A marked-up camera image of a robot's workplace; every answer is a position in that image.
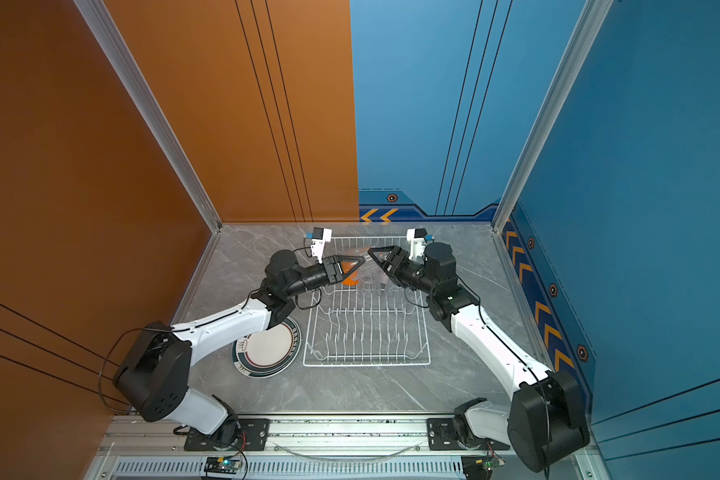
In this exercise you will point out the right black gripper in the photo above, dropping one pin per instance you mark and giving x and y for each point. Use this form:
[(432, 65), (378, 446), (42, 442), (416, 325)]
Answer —
[(398, 257)]

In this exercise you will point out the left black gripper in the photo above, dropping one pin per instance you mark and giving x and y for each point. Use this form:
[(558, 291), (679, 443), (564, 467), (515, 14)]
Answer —
[(333, 265)]

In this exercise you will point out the orange bowl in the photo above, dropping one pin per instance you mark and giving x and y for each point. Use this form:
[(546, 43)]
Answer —
[(350, 267)]

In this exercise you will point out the clear faceted glass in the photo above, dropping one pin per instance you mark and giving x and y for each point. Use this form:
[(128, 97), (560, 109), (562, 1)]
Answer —
[(370, 281)]

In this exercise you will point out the green red rimmed plate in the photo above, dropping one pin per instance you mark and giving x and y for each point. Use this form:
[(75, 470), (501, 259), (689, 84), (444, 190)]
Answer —
[(266, 354)]

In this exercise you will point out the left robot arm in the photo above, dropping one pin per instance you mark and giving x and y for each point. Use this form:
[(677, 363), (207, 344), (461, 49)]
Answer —
[(154, 375)]

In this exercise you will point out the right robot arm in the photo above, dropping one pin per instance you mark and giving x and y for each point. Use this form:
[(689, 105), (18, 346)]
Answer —
[(546, 420)]

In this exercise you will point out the green circuit board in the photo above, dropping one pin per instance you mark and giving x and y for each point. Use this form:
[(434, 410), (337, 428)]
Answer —
[(222, 466)]

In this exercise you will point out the right small circuit board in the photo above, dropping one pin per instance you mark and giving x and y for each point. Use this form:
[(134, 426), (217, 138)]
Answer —
[(479, 467)]

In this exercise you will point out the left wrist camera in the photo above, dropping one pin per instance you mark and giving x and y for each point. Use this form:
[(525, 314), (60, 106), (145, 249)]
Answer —
[(316, 242)]

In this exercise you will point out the white wire dish rack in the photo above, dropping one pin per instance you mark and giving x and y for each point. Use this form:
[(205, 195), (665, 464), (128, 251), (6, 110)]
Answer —
[(355, 327)]

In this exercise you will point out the aluminium front rail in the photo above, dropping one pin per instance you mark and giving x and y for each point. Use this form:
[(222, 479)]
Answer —
[(316, 446)]

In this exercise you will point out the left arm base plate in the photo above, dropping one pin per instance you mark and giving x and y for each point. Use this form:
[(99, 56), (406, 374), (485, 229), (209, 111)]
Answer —
[(247, 434)]

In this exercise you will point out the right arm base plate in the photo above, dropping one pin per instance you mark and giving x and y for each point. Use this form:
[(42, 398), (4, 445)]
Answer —
[(442, 435)]

